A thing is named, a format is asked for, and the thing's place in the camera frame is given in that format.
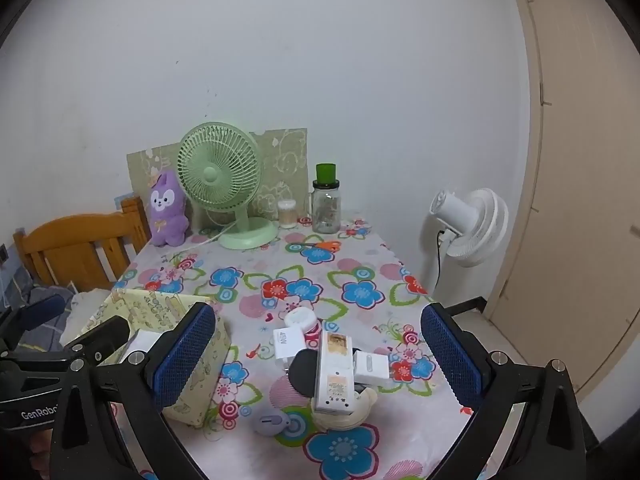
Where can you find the black round disc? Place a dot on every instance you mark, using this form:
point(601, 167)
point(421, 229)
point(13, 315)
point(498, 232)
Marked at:
point(305, 372)

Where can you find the white pillow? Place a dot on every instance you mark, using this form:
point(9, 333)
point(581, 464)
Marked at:
point(82, 310)

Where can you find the pink and white round container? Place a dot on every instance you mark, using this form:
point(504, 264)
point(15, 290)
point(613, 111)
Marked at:
point(300, 317)

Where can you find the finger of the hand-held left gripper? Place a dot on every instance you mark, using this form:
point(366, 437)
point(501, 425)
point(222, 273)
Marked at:
point(100, 336)
point(42, 310)

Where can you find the grey round gadget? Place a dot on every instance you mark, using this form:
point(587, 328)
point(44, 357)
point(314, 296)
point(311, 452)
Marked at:
point(270, 422)

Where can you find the small white box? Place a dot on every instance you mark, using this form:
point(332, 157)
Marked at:
point(372, 367)

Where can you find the glass jar with green lid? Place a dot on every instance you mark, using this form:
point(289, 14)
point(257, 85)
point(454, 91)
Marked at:
point(326, 210)

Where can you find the wall socket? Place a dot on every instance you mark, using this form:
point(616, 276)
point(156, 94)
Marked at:
point(3, 252)

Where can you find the white charger plug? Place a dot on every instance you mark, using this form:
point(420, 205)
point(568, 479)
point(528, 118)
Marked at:
point(289, 345)

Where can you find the blue plaid duvet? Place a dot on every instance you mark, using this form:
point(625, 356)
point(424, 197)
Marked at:
point(17, 277)

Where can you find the floral tablecloth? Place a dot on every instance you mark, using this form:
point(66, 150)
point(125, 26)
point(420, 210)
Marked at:
point(350, 260)

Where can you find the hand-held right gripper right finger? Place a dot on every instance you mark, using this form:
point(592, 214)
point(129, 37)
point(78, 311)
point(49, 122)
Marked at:
point(450, 355)

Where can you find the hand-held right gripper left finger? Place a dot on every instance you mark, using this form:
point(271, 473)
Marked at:
point(185, 355)

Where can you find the beige printed cardboard panel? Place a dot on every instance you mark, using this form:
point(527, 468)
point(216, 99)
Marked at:
point(285, 160)

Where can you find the beige door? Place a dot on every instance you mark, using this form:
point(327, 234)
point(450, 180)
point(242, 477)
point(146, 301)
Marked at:
point(575, 160)

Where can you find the blue paper sheet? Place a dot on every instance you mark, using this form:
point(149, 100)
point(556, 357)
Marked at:
point(122, 201)

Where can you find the purple plush toy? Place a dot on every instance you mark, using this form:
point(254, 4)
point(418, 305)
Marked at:
point(167, 210)

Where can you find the white rectangular device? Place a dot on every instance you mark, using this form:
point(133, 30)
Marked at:
point(332, 370)

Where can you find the green desk fan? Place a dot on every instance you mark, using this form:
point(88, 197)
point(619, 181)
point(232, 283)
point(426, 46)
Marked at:
point(215, 175)

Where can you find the cotton swab container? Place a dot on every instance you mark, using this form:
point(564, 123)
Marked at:
point(286, 215)

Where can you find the wooden bed headboard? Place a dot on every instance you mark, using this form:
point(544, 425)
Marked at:
point(65, 240)

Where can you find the white standing fan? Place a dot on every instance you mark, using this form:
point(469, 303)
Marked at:
point(475, 230)

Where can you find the yellow printed fabric storage box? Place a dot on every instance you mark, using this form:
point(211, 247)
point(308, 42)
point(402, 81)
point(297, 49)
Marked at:
point(140, 305)

